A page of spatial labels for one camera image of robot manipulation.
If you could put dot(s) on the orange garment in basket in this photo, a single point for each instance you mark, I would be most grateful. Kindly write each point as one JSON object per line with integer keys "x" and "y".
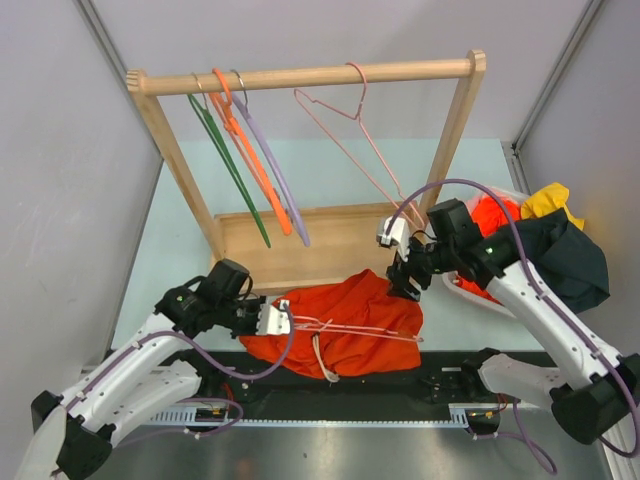
{"x": 489, "y": 217}

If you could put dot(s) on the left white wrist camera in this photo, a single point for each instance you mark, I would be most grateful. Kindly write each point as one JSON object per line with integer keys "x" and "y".
{"x": 274, "y": 320}

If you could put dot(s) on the orange hanger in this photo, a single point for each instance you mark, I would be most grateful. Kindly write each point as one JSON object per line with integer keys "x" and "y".
{"x": 223, "y": 106}

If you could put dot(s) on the orange shorts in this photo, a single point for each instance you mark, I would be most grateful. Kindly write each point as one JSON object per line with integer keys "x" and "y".
{"x": 362, "y": 299}

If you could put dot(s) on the purple hanger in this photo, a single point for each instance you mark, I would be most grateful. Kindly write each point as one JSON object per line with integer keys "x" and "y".
{"x": 292, "y": 208}

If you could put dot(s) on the dark green garment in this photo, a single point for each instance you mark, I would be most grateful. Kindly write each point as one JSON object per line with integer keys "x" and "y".
{"x": 567, "y": 260}

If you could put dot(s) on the white laundry basket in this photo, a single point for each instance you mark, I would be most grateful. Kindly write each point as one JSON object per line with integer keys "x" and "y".
{"x": 452, "y": 282}

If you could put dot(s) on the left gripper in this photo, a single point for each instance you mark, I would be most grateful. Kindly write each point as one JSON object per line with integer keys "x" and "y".
{"x": 253, "y": 327}

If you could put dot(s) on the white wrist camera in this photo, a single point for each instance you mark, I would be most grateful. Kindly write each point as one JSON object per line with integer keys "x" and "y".
{"x": 274, "y": 320}
{"x": 392, "y": 232}

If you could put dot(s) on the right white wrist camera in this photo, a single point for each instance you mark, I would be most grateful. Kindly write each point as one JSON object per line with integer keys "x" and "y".
{"x": 392, "y": 232}

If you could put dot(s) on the white slotted cable duct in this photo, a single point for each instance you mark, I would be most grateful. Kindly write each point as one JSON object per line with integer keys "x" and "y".
{"x": 198, "y": 417}

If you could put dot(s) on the yellow garment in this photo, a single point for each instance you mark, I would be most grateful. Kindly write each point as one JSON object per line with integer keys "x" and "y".
{"x": 547, "y": 200}

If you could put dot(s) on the green hanger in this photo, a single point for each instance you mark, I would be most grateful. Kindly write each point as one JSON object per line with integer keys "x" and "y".
{"x": 208, "y": 123}

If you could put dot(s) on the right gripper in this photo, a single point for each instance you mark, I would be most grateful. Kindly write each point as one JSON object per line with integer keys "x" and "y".
{"x": 400, "y": 272}

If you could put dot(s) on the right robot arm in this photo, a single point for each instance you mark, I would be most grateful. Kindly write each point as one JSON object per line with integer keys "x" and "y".
{"x": 591, "y": 386}

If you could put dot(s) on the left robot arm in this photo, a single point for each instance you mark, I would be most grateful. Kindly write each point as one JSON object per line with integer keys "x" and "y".
{"x": 162, "y": 364}

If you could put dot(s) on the wooden clothes rack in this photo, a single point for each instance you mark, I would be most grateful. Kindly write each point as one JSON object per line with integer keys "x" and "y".
{"x": 342, "y": 241}

